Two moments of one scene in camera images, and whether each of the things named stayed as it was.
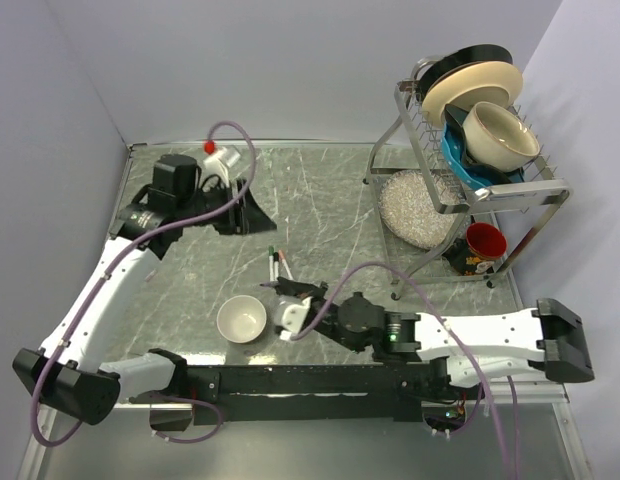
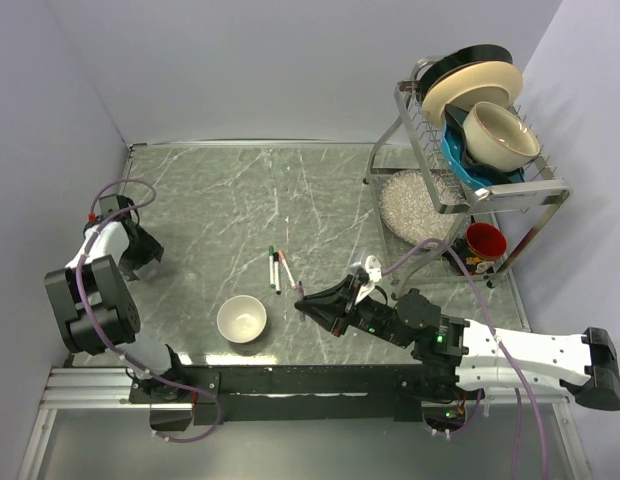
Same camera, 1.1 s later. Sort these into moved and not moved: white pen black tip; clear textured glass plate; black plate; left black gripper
Moved: left black gripper
Not moved: black plate; white pen black tip; clear textured glass plate
